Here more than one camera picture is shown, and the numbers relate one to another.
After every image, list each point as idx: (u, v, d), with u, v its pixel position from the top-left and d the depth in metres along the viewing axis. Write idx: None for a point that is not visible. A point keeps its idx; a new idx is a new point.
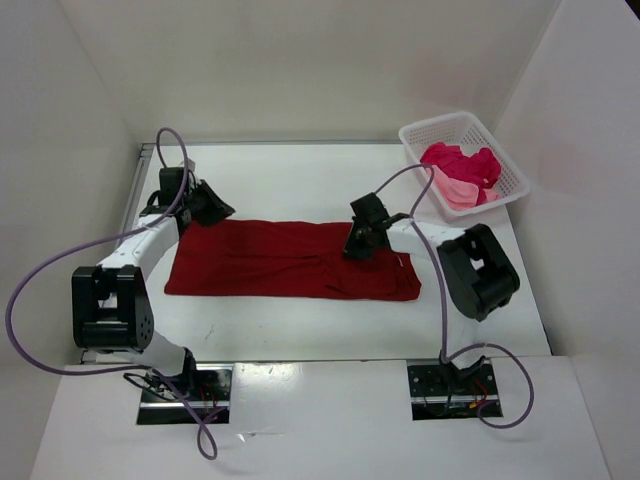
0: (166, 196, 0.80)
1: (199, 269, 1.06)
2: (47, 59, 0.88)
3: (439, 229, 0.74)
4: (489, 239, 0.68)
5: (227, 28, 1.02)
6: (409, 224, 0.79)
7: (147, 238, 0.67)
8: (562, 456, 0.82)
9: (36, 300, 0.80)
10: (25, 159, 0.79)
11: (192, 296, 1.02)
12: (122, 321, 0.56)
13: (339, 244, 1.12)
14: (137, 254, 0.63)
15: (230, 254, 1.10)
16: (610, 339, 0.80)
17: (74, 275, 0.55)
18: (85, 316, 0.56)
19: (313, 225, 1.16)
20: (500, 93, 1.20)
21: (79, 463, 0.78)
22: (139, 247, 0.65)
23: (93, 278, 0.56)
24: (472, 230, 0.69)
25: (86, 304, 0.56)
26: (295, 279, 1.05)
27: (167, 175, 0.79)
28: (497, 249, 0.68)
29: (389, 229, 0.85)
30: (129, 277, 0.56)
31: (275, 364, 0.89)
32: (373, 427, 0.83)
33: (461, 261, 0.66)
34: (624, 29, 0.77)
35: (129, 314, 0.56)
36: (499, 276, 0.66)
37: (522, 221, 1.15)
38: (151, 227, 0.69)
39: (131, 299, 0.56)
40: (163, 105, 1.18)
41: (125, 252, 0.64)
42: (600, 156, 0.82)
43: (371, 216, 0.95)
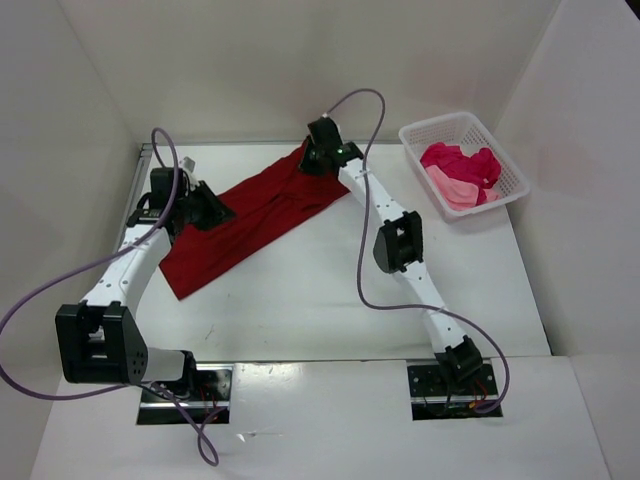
0: (158, 197, 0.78)
1: (191, 259, 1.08)
2: (48, 63, 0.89)
3: (384, 201, 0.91)
4: (415, 225, 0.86)
5: (227, 30, 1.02)
6: (363, 175, 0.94)
7: (134, 262, 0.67)
8: (561, 456, 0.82)
9: (36, 300, 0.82)
10: (25, 162, 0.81)
11: (202, 288, 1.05)
12: (113, 360, 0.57)
13: (286, 176, 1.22)
14: (124, 286, 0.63)
15: (212, 237, 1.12)
16: (610, 339, 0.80)
17: (59, 314, 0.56)
18: (76, 354, 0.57)
19: (255, 177, 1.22)
20: (501, 91, 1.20)
21: (80, 461, 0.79)
22: (126, 276, 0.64)
23: (79, 317, 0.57)
24: (408, 216, 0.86)
25: (74, 343, 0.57)
26: (280, 219, 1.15)
27: (158, 177, 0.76)
28: (418, 231, 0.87)
29: (340, 168, 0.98)
30: (116, 317, 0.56)
31: (276, 364, 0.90)
32: (373, 426, 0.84)
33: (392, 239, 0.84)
34: (624, 28, 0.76)
35: (118, 353, 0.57)
36: (412, 248, 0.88)
37: (523, 221, 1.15)
38: (138, 245, 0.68)
39: (119, 339, 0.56)
40: (164, 107, 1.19)
41: (111, 282, 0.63)
42: (600, 156, 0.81)
43: (325, 140, 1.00)
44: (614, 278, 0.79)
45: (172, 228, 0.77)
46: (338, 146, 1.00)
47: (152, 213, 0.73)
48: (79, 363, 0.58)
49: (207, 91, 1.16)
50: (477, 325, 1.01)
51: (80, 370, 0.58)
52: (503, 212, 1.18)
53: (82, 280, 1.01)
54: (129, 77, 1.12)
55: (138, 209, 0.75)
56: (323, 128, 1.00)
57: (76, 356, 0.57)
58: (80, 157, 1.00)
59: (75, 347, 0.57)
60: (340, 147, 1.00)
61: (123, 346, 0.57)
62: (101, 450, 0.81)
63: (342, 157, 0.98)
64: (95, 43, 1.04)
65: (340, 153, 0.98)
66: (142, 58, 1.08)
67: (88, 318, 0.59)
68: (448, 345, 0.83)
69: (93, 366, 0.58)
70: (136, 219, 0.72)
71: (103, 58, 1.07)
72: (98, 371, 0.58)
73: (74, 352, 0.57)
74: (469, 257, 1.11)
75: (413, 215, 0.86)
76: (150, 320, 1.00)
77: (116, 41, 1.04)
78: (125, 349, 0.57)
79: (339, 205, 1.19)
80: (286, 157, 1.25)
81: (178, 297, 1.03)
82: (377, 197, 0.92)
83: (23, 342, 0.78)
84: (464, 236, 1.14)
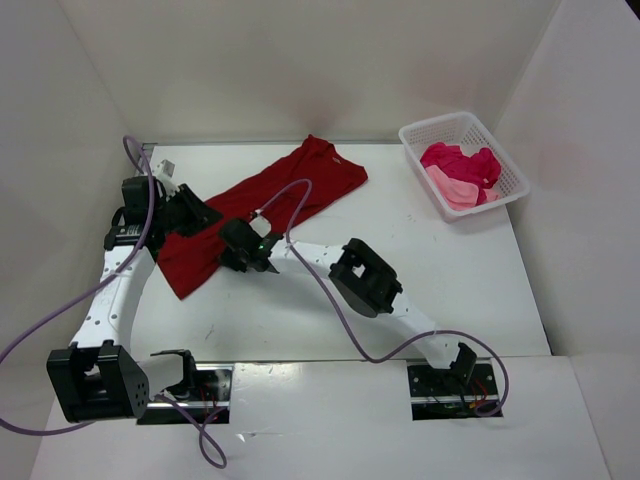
0: (133, 212, 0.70)
1: (190, 258, 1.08)
2: (49, 63, 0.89)
3: (320, 251, 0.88)
4: (365, 249, 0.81)
5: (227, 29, 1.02)
6: (289, 248, 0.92)
7: (120, 291, 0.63)
8: (562, 456, 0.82)
9: (34, 301, 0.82)
10: (26, 163, 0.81)
11: (200, 287, 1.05)
12: (113, 397, 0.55)
13: (284, 176, 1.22)
14: (114, 320, 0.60)
15: (209, 236, 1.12)
16: (610, 340, 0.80)
17: (50, 361, 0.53)
18: (74, 396, 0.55)
19: (252, 178, 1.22)
20: (501, 92, 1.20)
21: (81, 463, 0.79)
22: (114, 310, 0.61)
23: (72, 362, 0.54)
24: (349, 246, 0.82)
25: (70, 386, 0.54)
26: (280, 218, 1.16)
27: (131, 189, 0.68)
28: (371, 252, 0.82)
29: (268, 257, 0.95)
30: (112, 357, 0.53)
31: (276, 364, 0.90)
32: (372, 426, 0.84)
33: (351, 278, 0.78)
34: (624, 29, 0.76)
35: (118, 391, 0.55)
36: (379, 273, 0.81)
37: (524, 220, 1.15)
38: (120, 273, 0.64)
39: (117, 378, 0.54)
40: (163, 107, 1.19)
41: (100, 319, 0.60)
42: (600, 157, 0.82)
43: (242, 244, 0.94)
44: (613, 278, 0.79)
45: (156, 242, 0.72)
46: (258, 242, 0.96)
47: (130, 230, 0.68)
48: (79, 404, 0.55)
49: (205, 91, 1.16)
50: (477, 323, 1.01)
51: (81, 409, 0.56)
52: (504, 212, 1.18)
53: (82, 281, 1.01)
54: (129, 77, 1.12)
55: (114, 225, 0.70)
56: (234, 230, 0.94)
57: (74, 398, 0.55)
58: (79, 155, 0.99)
59: (72, 391, 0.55)
60: (261, 243, 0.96)
61: (123, 384, 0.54)
62: (101, 449, 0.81)
63: (266, 250, 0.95)
64: (95, 43, 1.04)
65: (261, 248, 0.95)
66: (141, 57, 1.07)
67: (83, 359, 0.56)
68: (451, 360, 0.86)
69: (95, 404, 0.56)
70: (114, 240, 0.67)
71: (102, 57, 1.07)
72: (102, 408, 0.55)
73: (71, 395, 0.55)
74: (470, 257, 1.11)
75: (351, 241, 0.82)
76: (151, 320, 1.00)
77: (116, 42, 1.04)
78: (123, 386, 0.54)
79: (338, 205, 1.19)
80: (284, 157, 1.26)
81: (179, 297, 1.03)
82: (310, 255, 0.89)
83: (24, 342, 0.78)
84: (464, 235, 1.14)
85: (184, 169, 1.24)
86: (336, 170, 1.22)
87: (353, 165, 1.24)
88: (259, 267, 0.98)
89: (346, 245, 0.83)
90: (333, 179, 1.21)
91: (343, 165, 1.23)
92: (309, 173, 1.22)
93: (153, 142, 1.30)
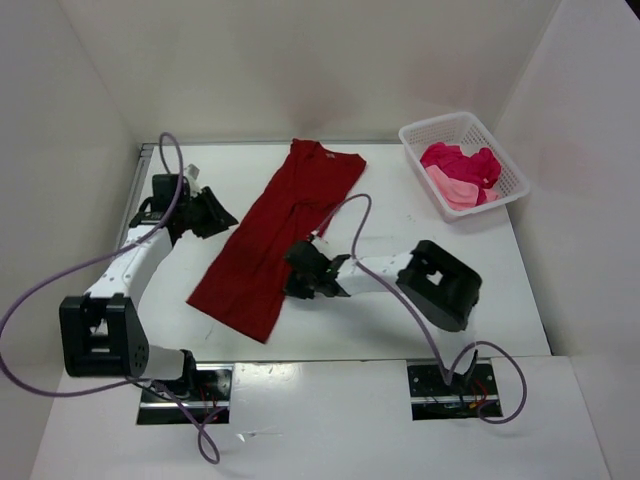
0: (159, 201, 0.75)
1: (250, 301, 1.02)
2: (49, 63, 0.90)
3: (388, 260, 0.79)
4: (436, 251, 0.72)
5: (227, 30, 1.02)
6: (356, 264, 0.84)
7: (138, 257, 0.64)
8: (561, 456, 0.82)
9: (34, 301, 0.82)
10: (26, 163, 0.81)
11: (277, 320, 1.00)
12: (115, 352, 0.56)
13: (295, 186, 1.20)
14: (128, 279, 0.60)
15: (253, 274, 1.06)
16: (610, 339, 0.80)
17: (62, 306, 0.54)
18: (77, 346, 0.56)
19: (259, 200, 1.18)
20: (501, 92, 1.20)
21: (80, 463, 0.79)
22: (129, 270, 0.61)
23: (82, 308, 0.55)
24: (419, 249, 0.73)
25: (77, 333, 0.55)
26: (310, 225, 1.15)
27: (161, 180, 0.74)
28: (446, 256, 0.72)
29: (337, 279, 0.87)
30: (119, 309, 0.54)
31: (276, 364, 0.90)
32: (372, 425, 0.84)
33: (421, 285, 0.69)
34: (624, 29, 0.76)
35: (120, 346, 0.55)
36: (459, 279, 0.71)
37: (523, 221, 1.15)
38: (141, 243, 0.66)
39: (122, 331, 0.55)
40: (164, 107, 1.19)
41: (115, 276, 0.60)
42: (600, 157, 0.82)
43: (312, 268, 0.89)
44: (613, 278, 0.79)
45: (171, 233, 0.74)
46: (325, 265, 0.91)
47: (154, 215, 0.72)
48: (81, 354, 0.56)
49: (206, 91, 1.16)
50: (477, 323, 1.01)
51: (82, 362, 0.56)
52: (504, 212, 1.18)
53: (82, 281, 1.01)
54: (129, 76, 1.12)
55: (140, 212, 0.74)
56: (301, 251, 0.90)
57: (77, 348, 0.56)
58: (79, 155, 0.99)
59: (77, 341, 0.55)
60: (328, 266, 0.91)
61: (127, 338, 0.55)
62: (101, 449, 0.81)
63: (334, 272, 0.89)
64: (95, 42, 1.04)
65: (329, 270, 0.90)
66: (142, 57, 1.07)
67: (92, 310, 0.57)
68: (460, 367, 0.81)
69: (96, 358, 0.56)
70: (138, 221, 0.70)
71: (103, 57, 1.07)
72: (101, 363, 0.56)
73: (76, 343, 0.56)
74: (470, 257, 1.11)
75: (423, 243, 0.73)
76: (150, 320, 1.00)
77: (116, 42, 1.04)
78: (126, 340, 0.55)
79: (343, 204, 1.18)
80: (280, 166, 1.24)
81: (257, 340, 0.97)
82: (378, 266, 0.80)
83: (24, 342, 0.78)
84: (464, 235, 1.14)
85: None
86: (332, 165, 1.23)
87: (347, 155, 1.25)
88: (329, 292, 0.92)
89: (415, 249, 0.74)
90: (334, 173, 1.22)
91: (339, 159, 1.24)
92: (314, 175, 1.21)
93: (153, 142, 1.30)
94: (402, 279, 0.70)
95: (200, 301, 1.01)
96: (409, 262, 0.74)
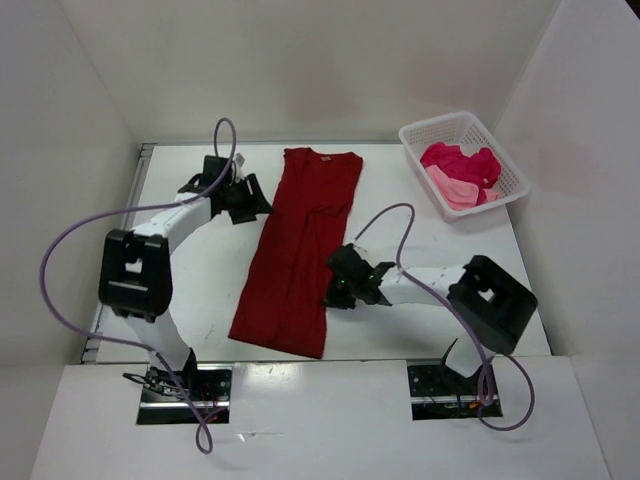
0: (206, 180, 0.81)
1: (295, 318, 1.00)
2: (48, 62, 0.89)
3: (437, 273, 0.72)
4: (492, 268, 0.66)
5: (227, 29, 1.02)
6: (402, 273, 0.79)
7: (180, 213, 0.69)
8: (561, 456, 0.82)
9: (33, 301, 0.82)
10: (26, 162, 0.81)
11: (328, 331, 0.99)
12: (144, 285, 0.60)
13: (305, 197, 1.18)
14: (168, 226, 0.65)
15: (290, 293, 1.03)
16: (610, 338, 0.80)
17: (109, 235, 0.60)
18: (111, 273, 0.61)
19: (270, 218, 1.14)
20: (501, 92, 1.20)
21: (80, 464, 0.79)
22: (170, 220, 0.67)
23: (124, 242, 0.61)
24: (471, 263, 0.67)
25: (115, 263, 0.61)
26: (328, 232, 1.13)
27: (212, 161, 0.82)
28: (501, 272, 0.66)
29: (380, 286, 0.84)
30: (156, 245, 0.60)
31: (276, 364, 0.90)
32: (372, 426, 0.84)
33: (477, 306, 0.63)
34: (624, 29, 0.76)
35: (150, 281, 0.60)
36: (513, 300, 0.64)
37: (523, 221, 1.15)
38: (186, 203, 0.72)
39: (155, 265, 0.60)
40: (164, 106, 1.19)
41: (157, 222, 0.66)
42: (600, 157, 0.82)
43: (354, 274, 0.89)
44: (613, 278, 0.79)
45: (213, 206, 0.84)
46: (367, 272, 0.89)
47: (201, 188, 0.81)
48: (113, 281, 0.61)
49: (206, 90, 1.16)
50: None
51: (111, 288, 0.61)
52: (504, 212, 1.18)
53: (82, 280, 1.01)
54: (129, 76, 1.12)
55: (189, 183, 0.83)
56: (344, 257, 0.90)
57: (111, 277, 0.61)
58: (79, 155, 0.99)
59: (114, 267, 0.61)
60: (372, 272, 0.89)
61: (157, 272, 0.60)
62: (101, 449, 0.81)
63: (376, 279, 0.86)
64: (94, 42, 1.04)
65: (371, 277, 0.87)
66: (142, 56, 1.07)
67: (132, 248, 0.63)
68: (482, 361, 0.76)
69: (124, 288, 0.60)
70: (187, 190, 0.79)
71: (102, 57, 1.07)
72: (127, 295, 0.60)
73: (112, 272, 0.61)
74: (470, 257, 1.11)
75: (477, 258, 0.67)
76: None
77: (116, 42, 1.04)
78: (156, 276, 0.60)
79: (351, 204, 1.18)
80: (281, 178, 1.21)
81: (312, 355, 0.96)
82: (426, 278, 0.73)
83: (24, 342, 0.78)
84: (464, 235, 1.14)
85: (184, 169, 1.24)
86: (330, 167, 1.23)
87: (341, 155, 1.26)
88: (370, 300, 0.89)
89: (468, 264, 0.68)
90: (335, 173, 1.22)
91: (337, 160, 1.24)
92: (316, 180, 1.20)
93: (153, 142, 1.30)
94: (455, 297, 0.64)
95: (243, 332, 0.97)
96: (461, 277, 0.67)
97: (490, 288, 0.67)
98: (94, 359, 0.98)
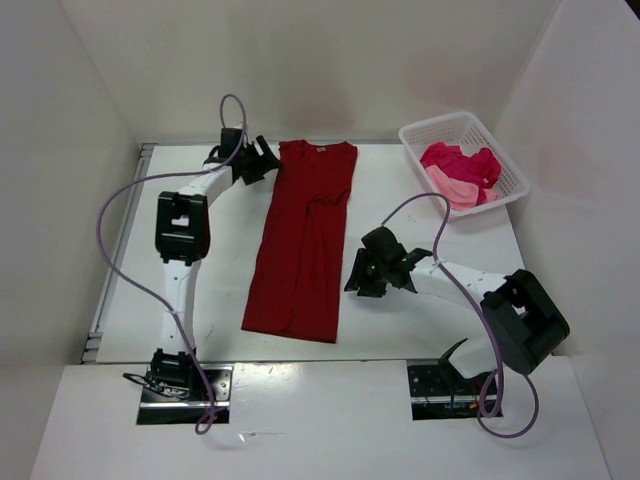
0: (225, 150, 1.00)
1: (306, 307, 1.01)
2: (49, 63, 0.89)
3: (475, 275, 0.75)
4: (533, 285, 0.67)
5: (227, 30, 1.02)
6: (437, 265, 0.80)
7: (211, 179, 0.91)
8: (562, 456, 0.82)
9: (34, 301, 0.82)
10: (26, 162, 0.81)
11: (338, 317, 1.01)
12: (191, 235, 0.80)
13: (307, 186, 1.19)
14: (204, 189, 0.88)
15: (299, 282, 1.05)
16: (610, 338, 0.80)
17: (160, 197, 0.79)
18: (164, 227, 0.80)
19: (274, 208, 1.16)
20: (501, 92, 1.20)
21: (80, 463, 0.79)
22: (206, 183, 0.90)
23: (172, 202, 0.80)
24: (512, 276, 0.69)
25: (167, 218, 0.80)
26: (329, 221, 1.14)
27: (227, 133, 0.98)
28: (539, 291, 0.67)
29: (411, 271, 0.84)
30: (198, 203, 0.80)
31: (276, 364, 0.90)
32: (372, 425, 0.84)
33: (506, 312, 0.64)
34: (624, 29, 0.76)
35: (196, 231, 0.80)
36: (544, 321, 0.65)
37: (524, 221, 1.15)
38: (213, 172, 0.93)
39: (199, 219, 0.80)
40: (164, 106, 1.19)
41: (196, 186, 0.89)
42: (600, 156, 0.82)
43: (387, 253, 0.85)
44: (613, 278, 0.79)
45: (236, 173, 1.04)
46: (401, 254, 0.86)
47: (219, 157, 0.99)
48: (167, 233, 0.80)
49: (206, 90, 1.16)
50: (476, 324, 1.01)
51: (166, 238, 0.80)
52: (504, 212, 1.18)
53: (82, 280, 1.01)
54: (130, 76, 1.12)
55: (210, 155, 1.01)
56: (382, 236, 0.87)
57: (164, 230, 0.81)
58: (80, 155, 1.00)
59: (166, 222, 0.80)
60: (405, 256, 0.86)
61: (199, 224, 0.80)
62: (101, 449, 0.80)
63: (409, 263, 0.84)
64: (94, 42, 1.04)
65: (404, 259, 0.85)
66: (142, 56, 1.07)
67: (177, 206, 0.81)
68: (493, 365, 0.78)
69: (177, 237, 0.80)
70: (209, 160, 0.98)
71: (103, 57, 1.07)
72: (180, 243, 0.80)
73: (164, 226, 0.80)
74: (469, 257, 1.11)
75: (518, 274, 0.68)
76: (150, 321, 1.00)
77: (116, 42, 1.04)
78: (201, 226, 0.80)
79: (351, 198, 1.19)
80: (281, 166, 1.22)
81: (325, 343, 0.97)
82: (462, 277, 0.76)
83: (24, 342, 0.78)
84: (464, 235, 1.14)
85: (184, 169, 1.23)
86: (326, 157, 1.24)
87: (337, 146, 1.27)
88: (398, 284, 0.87)
89: (508, 275, 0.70)
90: (331, 162, 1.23)
91: (332, 150, 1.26)
92: (315, 170, 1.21)
93: (153, 142, 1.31)
94: (486, 301, 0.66)
95: (255, 323, 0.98)
96: (499, 286, 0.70)
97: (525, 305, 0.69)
98: (94, 358, 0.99)
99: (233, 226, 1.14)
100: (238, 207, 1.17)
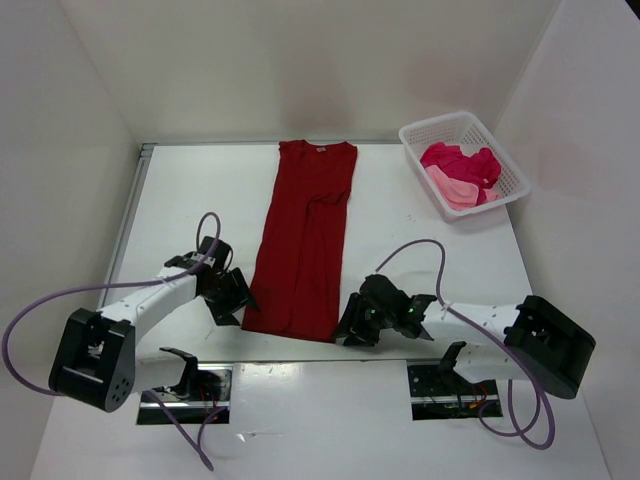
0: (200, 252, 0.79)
1: (306, 308, 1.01)
2: (48, 63, 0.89)
3: (489, 312, 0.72)
4: (547, 309, 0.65)
5: (227, 30, 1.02)
6: (446, 308, 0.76)
7: (158, 292, 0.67)
8: (561, 456, 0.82)
9: (32, 301, 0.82)
10: (26, 161, 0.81)
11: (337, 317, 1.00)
12: (99, 375, 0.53)
13: (308, 186, 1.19)
14: (140, 309, 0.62)
15: (298, 283, 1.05)
16: (609, 339, 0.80)
17: (71, 317, 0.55)
18: (66, 360, 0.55)
19: (274, 208, 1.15)
20: (501, 92, 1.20)
21: (79, 463, 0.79)
22: (145, 303, 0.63)
23: (87, 324, 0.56)
24: (525, 305, 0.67)
25: (72, 348, 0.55)
26: (329, 222, 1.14)
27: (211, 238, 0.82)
28: (554, 311, 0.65)
29: (421, 322, 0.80)
30: (119, 335, 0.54)
31: (276, 364, 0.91)
32: (371, 425, 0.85)
33: (535, 342, 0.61)
34: (625, 27, 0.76)
35: (108, 371, 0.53)
36: (571, 341, 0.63)
37: (523, 221, 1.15)
38: (167, 281, 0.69)
39: (115, 355, 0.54)
40: (164, 106, 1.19)
41: (130, 303, 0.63)
42: (601, 157, 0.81)
43: (391, 307, 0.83)
44: (613, 278, 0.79)
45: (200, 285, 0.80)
46: (407, 305, 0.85)
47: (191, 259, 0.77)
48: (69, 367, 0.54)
49: (206, 90, 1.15)
50: None
51: (65, 374, 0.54)
52: (504, 212, 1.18)
53: (81, 280, 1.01)
54: (129, 76, 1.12)
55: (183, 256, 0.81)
56: (382, 288, 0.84)
57: (65, 363, 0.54)
58: (79, 156, 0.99)
59: (73, 350, 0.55)
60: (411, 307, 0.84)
61: (116, 364, 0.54)
62: (101, 449, 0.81)
63: (417, 313, 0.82)
64: (94, 41, 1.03)
65: (412, 311, 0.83)
66: (142, 56, 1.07)
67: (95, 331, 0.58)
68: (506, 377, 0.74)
69: (78, 374, 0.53)
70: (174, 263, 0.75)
71: (102, 56, 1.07)
72: (80, 386, 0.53)
73: (67, 358, 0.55)
74: (469, 258, 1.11)
75: (527, 301, 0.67)
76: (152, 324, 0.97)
77: (115, 42, 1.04)
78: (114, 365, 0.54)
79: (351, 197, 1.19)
80: (281, 165, 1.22)
81: (323, 343, 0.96)
82: (477, 317, 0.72)
83: (23, 341, 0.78)
84: (464, 235, 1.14)
85: (184, 169, 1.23)
86: (326, 157, 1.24)
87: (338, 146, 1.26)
88: (411, 336, 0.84)
89: (521, 304, 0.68)
90: (331, 162, 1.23)
91: (333, 150, 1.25)
92: (315, 170, 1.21)
93: (153, 142, 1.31)
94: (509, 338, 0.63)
95: (255, 323, 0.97)
96: (515, 319, 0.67)
97: (544, 328, 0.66)
98: None
99: (233, 227, 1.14)
100: (238, 207, 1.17)
